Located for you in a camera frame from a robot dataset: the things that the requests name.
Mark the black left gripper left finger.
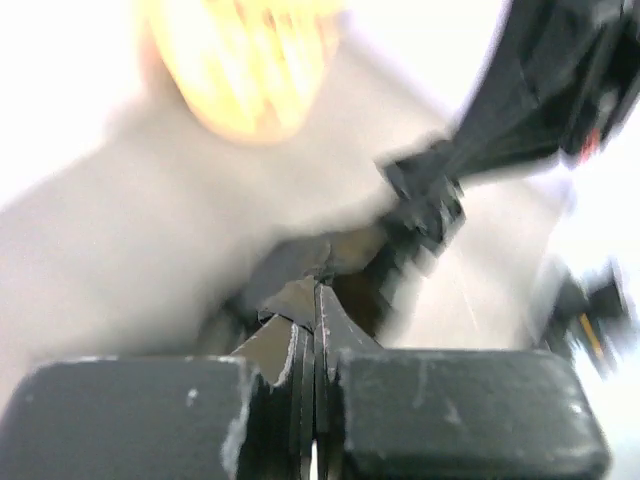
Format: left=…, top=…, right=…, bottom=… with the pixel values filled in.
left=1, top=279, right=315, bottom=479

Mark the yellow capybara trash bin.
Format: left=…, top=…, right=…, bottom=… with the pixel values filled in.
left=142, top=0, right=345, bottom=144

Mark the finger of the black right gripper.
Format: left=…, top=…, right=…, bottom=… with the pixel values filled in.
left=439, top=1, right=570, bottom=177

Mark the black trash bag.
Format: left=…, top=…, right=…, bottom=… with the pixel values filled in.
left=225, top=140, right=463, bottom=338

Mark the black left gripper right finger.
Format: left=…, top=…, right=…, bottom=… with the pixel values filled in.
left=314, top=285, right=610, bottom=479

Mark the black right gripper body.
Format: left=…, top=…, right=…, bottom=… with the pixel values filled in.
left=519, top=1, right=639, bottom=157

